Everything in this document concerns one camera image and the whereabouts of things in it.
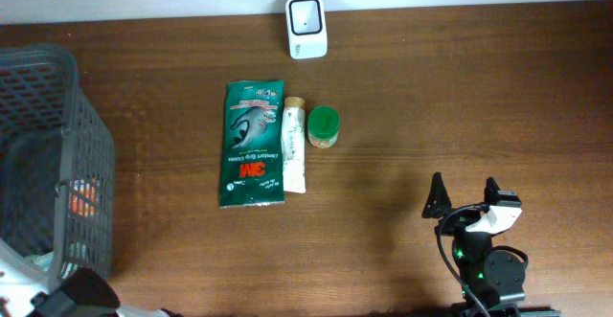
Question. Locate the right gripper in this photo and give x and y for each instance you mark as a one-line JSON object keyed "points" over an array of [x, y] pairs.
{"points": [[437, 207]]}

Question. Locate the green lid jar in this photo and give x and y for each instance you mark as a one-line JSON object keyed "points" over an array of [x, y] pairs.
{"points": [[323, 124]]}

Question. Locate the white cream tube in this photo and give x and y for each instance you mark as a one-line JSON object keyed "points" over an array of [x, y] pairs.
{"points": [[293, 145]]}

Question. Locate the green 3M gloves packet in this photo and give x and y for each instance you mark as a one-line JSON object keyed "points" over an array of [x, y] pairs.
{"points": [[252, 159]]}

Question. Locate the orange small box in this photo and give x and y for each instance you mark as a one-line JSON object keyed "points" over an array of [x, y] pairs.
{"points": [[85, 199]]}

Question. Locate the mint green wipes pack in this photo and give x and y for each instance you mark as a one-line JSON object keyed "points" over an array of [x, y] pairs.
{"points": [[43, 262]]}

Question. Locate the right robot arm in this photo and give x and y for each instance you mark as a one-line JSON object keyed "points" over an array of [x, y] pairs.
{"points": [[491, 276]]}

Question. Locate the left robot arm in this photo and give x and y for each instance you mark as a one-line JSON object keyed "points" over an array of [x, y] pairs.
{"points": [[28, 291]]}

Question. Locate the white barcode scanner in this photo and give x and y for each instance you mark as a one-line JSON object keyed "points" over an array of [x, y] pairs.
{"points": [[306, 28]]}

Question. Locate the grey plastic basket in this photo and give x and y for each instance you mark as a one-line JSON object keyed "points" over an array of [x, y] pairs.
{"points": [[51, 135]]}

